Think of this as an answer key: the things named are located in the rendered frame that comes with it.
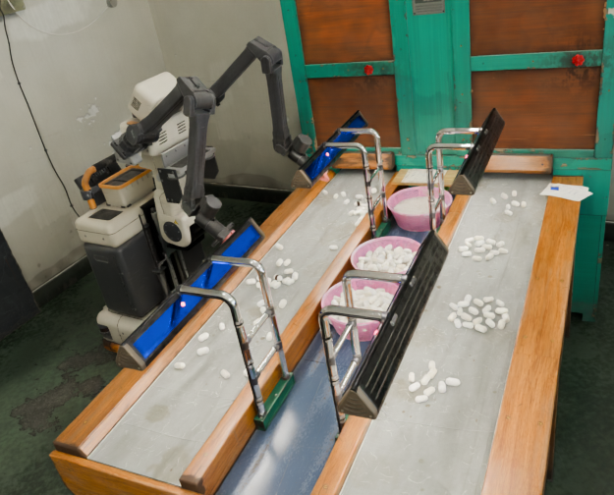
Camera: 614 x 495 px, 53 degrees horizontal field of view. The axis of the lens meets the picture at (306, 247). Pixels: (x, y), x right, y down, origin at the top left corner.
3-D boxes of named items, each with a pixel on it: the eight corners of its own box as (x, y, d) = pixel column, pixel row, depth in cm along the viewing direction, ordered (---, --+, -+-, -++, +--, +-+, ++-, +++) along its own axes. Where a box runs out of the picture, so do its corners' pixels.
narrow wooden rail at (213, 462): (189, 509, 152) (177, 478, 146) (398, 192, 290) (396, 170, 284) (206, 515, 149) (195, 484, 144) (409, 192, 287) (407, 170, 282)
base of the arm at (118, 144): (130, 133, 248) (109, 143, 239) (139, 121, 242) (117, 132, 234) (144, 148, 249) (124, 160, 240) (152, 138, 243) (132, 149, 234)
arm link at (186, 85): (203, 67, 210) (180, 68, 203) (219, 103, 209) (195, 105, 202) (145, 128, 241) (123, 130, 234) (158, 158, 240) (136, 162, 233)
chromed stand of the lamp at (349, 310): (336, 448, 158) (310, 309, 136) (362, 395, 174) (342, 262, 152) (407, 466, 150) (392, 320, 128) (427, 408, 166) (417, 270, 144)
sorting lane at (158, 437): (88, 464, 161) (86, 458, 160) (338, 177, 299) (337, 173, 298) (182, 492, 148) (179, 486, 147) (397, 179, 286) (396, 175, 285)
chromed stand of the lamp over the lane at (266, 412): (207, 417, 175) (166, 290, 153) (241, 371, 190) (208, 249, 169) (265, 431, 167) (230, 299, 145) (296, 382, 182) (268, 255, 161)
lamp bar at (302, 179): (291, 188, 217) (287, 169, 213) (351, 126, 264) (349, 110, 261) (310, 189, 213) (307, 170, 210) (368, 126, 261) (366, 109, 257)
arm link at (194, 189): (206, 91, 212) (182, 93, 205) (217, 95, 209) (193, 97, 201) (199, 206, 230) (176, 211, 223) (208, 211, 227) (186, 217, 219)
